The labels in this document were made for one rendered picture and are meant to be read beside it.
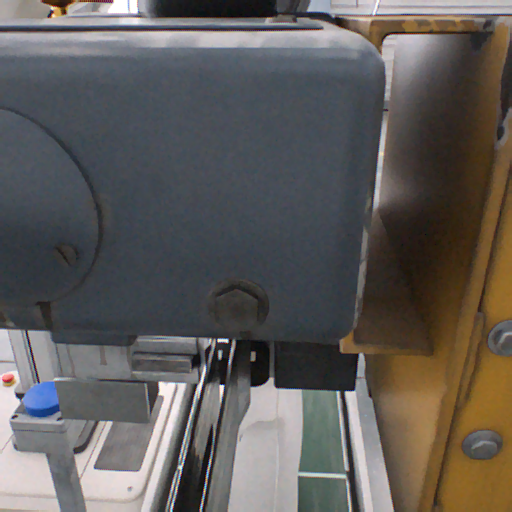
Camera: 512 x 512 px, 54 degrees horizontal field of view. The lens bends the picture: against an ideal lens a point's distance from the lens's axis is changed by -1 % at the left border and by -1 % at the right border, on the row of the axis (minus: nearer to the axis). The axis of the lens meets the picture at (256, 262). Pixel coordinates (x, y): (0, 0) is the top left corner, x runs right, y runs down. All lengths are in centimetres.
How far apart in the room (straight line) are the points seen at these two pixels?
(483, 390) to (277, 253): 16
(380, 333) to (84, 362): 32
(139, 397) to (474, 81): 42
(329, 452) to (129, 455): 54
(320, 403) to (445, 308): 119
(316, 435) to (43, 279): 121
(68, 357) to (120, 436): 104
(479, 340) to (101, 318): 17
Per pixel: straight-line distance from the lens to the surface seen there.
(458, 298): 25
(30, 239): 18
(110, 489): 144
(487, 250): 24
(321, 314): 17
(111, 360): 52
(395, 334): 30
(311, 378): 50
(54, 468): 88
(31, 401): 79
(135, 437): 155
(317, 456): 131
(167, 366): 50
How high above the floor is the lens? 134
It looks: 26 degrees down
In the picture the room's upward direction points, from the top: straight up
